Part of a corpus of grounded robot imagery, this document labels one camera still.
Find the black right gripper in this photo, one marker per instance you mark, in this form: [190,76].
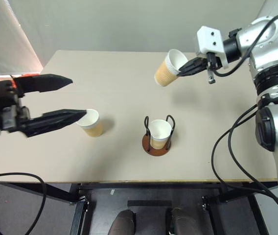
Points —
[212,62]

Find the brown ribbed paper cup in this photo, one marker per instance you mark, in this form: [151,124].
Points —
[166,72]
[92,127]
[159,133]

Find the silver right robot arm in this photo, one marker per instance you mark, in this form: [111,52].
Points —
[273,80]

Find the dark rounded shape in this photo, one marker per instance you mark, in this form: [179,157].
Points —
[123,222]
[184,222]

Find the black tape strip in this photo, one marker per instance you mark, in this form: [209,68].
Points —
[149,203]

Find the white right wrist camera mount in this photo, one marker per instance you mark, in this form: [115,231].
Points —
[211,40]

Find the black metal table frame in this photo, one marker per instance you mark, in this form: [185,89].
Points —
[80,210]

